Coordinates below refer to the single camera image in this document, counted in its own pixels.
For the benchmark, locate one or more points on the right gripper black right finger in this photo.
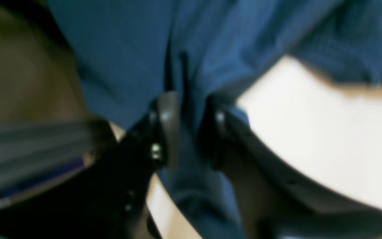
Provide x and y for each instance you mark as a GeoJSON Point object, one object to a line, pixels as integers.
{"type": "Point", "coordinates": [277, 201]}

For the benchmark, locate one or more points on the dark blue t-shirt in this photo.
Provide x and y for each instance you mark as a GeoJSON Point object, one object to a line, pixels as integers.
{"type": "Point", "coordinates": [128, 52]}

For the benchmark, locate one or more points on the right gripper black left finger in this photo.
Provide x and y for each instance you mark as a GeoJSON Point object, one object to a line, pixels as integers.
{"type": "Point", "coordinates": [106, 200]}

